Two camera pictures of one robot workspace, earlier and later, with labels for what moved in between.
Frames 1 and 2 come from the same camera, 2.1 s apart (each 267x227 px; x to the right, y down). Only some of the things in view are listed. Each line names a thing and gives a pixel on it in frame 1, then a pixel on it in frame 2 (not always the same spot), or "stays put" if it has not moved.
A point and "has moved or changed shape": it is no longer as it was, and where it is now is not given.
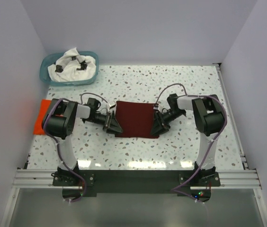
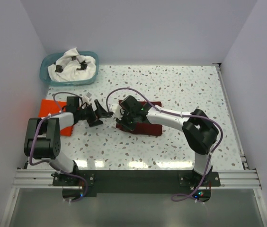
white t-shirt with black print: [72, 67] stays put
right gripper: [159, 118] to [123, 117]
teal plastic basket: [52, 59] stays put
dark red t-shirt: [136, 119] has moved or changed shape
